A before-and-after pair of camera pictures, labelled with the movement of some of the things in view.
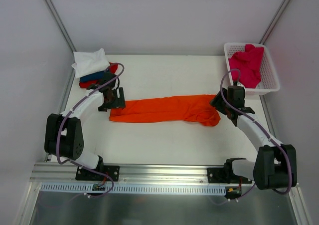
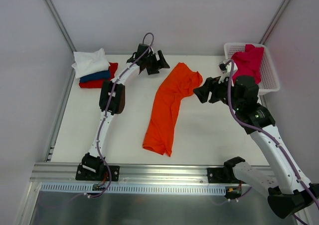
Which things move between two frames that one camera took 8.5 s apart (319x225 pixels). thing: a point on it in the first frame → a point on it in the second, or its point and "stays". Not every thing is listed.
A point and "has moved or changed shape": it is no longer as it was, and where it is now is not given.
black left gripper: [119, 98] → [154, 63]
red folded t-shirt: [112, 68] stays
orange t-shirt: [203, 109] has moved or changed shape
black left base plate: [83, 174] stays
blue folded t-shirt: [93, 77] stays
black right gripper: [219, 102] → [212, 89]
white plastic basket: [269, 81] stays
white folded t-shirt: [86, 63] stays
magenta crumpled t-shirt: [245, 66] stays
